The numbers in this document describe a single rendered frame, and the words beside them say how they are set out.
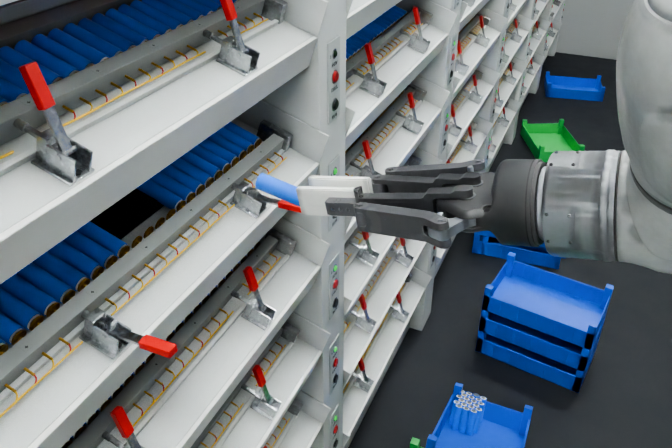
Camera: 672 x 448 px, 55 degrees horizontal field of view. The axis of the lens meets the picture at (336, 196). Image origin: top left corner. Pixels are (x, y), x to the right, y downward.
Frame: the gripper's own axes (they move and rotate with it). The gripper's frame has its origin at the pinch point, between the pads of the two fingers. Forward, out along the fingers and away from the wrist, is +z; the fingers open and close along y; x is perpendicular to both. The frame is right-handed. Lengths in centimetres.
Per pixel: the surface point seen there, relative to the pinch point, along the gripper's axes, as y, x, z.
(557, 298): -108, 89, 1
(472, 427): -62, 97, 14
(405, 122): -78, 22, 26
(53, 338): 21.7, 4.1, 19.3
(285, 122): -24.4, 1.2, 20.7
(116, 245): 9.2, 2.0, 22.6
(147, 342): 17.9, 6.3, 12.1
